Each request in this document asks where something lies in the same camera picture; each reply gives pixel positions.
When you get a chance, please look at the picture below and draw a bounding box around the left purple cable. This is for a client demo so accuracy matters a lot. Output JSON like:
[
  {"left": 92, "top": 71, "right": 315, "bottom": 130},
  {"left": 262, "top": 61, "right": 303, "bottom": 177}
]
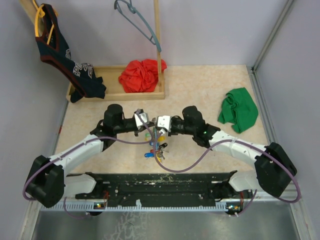
[{"left": 22, "top": 112, "right": 158, "bottom": 220}]

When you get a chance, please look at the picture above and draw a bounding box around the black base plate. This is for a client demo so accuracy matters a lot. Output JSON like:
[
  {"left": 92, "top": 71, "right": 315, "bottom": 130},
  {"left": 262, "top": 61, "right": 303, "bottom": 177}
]
[{"left": 75, "top": 172, "right": 240, "bottom": 208}]

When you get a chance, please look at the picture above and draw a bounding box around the green cloth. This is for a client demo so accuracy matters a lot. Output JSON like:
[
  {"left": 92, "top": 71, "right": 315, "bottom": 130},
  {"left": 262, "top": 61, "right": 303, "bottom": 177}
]
[{"left": 217, "top": 87, "right": 259, "bottom": 134}]

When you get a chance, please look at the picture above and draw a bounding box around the large metal keyring with keys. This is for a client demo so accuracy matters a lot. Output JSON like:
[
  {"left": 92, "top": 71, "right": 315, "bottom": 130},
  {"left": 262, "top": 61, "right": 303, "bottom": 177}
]
[{"left": 144, "top": 132, "right": 168, "bottom": 163}]

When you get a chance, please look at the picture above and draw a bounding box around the wooden rack tray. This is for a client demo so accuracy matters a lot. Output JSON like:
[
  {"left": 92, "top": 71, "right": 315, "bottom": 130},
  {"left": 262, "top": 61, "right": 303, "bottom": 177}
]
[{"left": 19, "top": 0, "right": 165, "bottom": 101}]

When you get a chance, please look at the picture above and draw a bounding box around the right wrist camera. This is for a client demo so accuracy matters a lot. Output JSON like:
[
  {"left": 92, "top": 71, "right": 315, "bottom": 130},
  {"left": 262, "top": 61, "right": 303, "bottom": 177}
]
[{"left": 155, "top": 115, "right": 172, "bottom": 135}]

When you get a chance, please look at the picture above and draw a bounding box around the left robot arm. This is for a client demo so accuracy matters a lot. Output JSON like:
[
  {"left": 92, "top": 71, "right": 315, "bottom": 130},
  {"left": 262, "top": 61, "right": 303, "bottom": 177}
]
[{"left": 22, "top": 104, "right": 155, "bottom": 208}]

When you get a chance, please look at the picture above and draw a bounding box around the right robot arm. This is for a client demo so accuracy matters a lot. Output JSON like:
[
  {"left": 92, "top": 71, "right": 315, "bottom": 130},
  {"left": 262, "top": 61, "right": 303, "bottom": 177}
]
[{"left": 169, "top": 105, "right": 297, "bottom": 199}]

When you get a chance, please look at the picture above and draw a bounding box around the yellow clothes hanger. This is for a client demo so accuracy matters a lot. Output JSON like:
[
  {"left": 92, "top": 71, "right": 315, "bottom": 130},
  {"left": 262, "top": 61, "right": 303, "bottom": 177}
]
[{"left": 32, "top": 0, "right": 55, "bottom": 45}]

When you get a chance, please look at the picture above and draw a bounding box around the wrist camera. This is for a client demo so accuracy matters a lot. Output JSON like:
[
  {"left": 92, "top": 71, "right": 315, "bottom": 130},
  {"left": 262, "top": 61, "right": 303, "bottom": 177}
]
[
  {"left": 155, "top": 115, "right": 172, "bottom": 135},
  {"left": 133, "top": 109, "right": 150, "bottom": 129}
]

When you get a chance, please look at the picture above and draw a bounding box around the red cloth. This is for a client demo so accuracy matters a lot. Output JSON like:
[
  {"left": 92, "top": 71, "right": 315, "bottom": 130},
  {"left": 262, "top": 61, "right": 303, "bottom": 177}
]
[{"left": 118, "top": 59, "right": 159, "bottom": 93}]

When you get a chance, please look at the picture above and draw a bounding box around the navy tank top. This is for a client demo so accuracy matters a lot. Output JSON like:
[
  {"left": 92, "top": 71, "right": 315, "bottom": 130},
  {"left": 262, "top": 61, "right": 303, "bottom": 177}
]
[{"left": 34, "top": 4, "right": 107, "bottom": 103}]

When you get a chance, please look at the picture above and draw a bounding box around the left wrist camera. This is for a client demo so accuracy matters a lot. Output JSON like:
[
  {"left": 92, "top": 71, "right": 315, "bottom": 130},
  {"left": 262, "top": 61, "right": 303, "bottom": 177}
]
[{"left": 133, "top": 109, "right": 150, "bottom": 129}]

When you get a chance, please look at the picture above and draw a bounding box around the grey-blue clothes hanger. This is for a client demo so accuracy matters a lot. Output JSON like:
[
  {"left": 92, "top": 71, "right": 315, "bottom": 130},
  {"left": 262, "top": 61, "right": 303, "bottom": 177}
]
[{"left": 113, "top": 0, "right": 162, "bottom": 53}]

